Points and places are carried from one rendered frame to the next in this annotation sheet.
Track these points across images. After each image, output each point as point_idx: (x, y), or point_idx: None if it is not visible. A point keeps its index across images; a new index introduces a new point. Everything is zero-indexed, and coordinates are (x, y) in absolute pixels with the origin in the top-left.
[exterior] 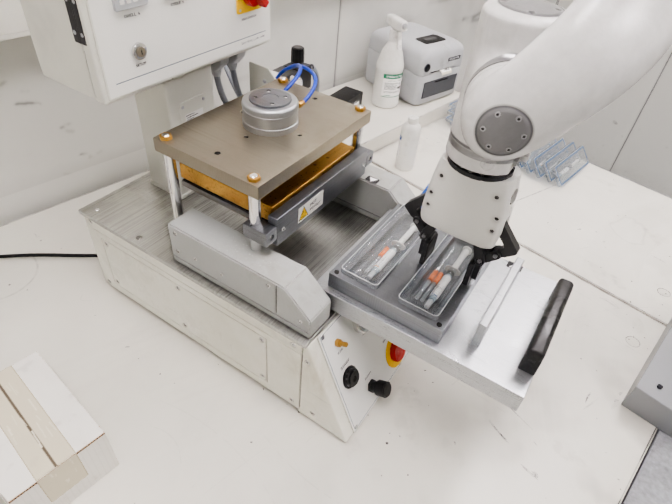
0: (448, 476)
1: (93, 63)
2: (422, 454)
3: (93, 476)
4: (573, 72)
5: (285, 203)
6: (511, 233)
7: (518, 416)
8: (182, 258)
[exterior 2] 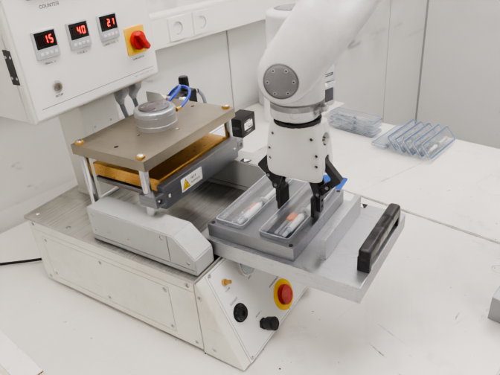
0: None
1: (25, 97)
2: (310, 373)
3: None
4: (307, 35)
5: (170, 177)
6: (333, 167)
7: (394, 337)
8: (100, 234)
